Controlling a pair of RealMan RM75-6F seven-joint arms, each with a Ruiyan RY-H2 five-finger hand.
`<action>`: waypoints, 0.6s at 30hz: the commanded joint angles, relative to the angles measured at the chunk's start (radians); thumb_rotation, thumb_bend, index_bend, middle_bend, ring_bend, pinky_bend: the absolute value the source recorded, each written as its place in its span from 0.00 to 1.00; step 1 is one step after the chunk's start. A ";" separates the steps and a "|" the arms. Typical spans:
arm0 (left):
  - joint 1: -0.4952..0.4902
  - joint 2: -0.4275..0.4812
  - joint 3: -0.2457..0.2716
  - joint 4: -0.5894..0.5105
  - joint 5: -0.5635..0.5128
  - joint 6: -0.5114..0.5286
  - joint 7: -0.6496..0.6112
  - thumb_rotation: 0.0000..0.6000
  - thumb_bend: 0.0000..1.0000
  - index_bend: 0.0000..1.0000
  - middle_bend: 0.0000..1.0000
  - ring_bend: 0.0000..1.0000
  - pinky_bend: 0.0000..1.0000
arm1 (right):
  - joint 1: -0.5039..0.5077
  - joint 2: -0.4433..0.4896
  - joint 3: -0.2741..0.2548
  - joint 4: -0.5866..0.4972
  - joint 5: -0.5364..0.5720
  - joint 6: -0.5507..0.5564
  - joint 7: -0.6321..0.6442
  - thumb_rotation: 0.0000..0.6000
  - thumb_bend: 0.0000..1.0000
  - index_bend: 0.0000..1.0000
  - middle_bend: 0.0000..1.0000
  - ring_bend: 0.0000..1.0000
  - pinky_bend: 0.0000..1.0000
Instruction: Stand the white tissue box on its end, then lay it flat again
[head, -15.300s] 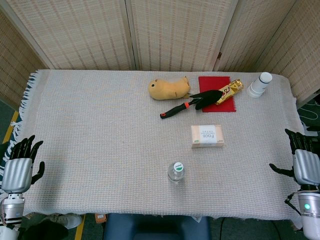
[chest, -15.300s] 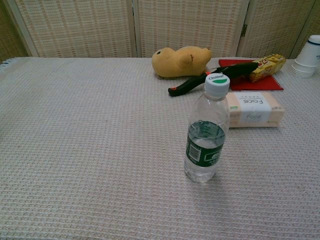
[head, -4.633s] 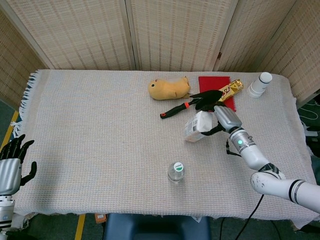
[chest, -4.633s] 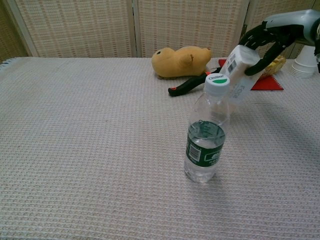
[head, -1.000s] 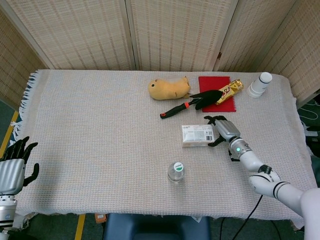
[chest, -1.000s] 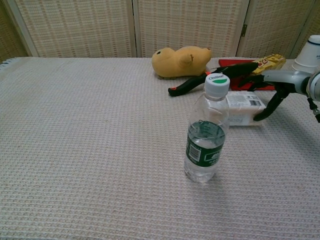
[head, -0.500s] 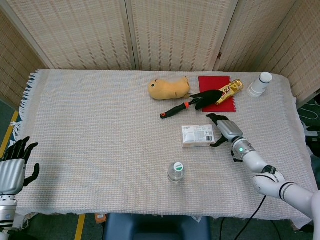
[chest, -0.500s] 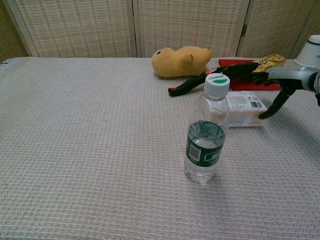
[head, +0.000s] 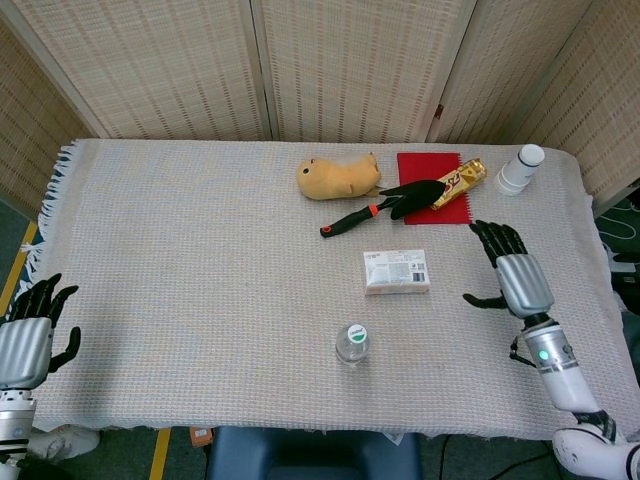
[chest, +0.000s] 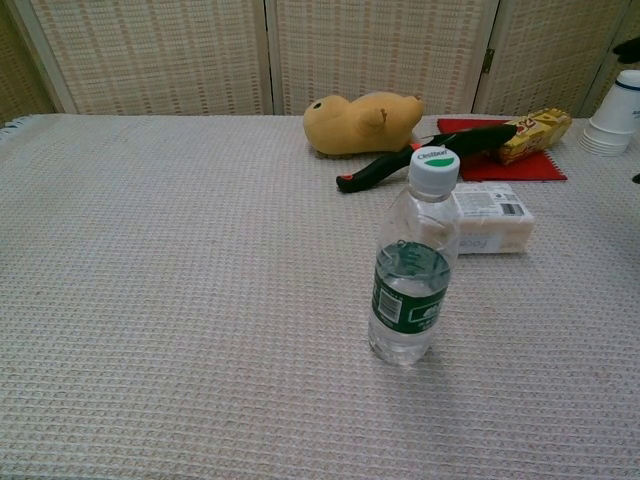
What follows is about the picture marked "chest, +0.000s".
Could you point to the metal screen hinge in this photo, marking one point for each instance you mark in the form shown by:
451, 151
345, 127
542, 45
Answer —
488, 61

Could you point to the clear plastic water bottle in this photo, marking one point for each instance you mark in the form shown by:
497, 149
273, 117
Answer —
410, 280

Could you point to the beige waffle weave tablecloth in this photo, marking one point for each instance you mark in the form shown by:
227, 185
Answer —
175, 300

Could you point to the yellow plush bear toy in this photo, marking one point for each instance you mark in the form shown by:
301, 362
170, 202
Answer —
350, 125

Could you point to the white tissue pack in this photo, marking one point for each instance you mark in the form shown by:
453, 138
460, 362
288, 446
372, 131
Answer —
492, 220

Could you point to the black orange pruning shears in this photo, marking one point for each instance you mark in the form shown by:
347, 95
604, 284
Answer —
375, 172

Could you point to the yellow snack package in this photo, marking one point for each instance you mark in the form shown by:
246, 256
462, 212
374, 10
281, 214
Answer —
537, 132

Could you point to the woven folding screen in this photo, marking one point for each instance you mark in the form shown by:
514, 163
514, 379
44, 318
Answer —
150, 55

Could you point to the stack of white paper cups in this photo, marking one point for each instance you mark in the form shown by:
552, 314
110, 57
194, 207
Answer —
612, 115

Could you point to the right robot hand black silver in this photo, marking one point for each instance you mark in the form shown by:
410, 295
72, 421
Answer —
631, 51

